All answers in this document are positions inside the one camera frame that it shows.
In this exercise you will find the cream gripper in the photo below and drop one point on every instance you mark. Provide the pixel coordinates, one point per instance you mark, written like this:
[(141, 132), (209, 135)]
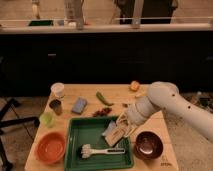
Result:
[(125, 125)]

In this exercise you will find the wooden block eraser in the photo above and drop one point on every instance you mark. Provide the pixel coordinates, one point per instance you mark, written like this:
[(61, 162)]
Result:
[(114, 136)]

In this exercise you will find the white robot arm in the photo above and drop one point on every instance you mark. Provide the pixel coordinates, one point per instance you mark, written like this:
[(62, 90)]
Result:
[(165, 96)]

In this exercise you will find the dark brown bowl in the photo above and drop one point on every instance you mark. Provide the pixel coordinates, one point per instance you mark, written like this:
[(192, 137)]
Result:
[(148, 146)]

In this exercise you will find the orange red bowl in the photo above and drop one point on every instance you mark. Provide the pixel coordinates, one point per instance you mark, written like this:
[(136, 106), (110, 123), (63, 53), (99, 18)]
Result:
[(51, 148)]

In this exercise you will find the metal fork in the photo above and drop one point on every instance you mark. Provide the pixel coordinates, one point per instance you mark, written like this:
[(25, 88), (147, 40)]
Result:
[(125, 105)]

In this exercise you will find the dark red grapes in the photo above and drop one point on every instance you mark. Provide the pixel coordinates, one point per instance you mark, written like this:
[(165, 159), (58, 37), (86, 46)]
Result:
[(103, 112)]

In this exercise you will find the yellow banana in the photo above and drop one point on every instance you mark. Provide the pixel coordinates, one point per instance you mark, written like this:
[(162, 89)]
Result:
[(140, 94)]

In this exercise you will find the orange fruit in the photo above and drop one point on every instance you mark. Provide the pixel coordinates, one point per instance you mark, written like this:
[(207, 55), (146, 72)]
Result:
[(134, 86)]

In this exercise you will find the wooden table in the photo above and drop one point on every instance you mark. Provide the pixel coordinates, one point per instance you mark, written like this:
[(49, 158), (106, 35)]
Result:
[(117, 94)]

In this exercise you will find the green plastic tray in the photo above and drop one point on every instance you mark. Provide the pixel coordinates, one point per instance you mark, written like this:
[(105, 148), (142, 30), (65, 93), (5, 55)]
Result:
[(89, 131)]

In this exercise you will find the blue sponge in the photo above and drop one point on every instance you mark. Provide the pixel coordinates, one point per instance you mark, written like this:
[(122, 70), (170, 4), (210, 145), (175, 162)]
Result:
[(79, 106)]

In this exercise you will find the white dish brush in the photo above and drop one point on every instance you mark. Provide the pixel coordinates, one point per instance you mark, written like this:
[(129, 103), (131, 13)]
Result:
[(87, 150)]

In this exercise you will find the dark brown cup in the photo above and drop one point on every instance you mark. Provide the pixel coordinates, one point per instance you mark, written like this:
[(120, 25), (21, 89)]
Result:
[(56, 106)]

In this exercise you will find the white paper cup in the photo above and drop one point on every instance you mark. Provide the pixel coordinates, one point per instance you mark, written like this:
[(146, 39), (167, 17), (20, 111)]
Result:
[(58, 89)]

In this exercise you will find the light green cup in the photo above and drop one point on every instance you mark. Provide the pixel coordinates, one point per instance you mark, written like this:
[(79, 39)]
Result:
[(47, 120)]

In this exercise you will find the black office chair base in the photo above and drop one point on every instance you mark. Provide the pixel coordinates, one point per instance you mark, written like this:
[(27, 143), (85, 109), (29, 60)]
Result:
[(6, 164)]

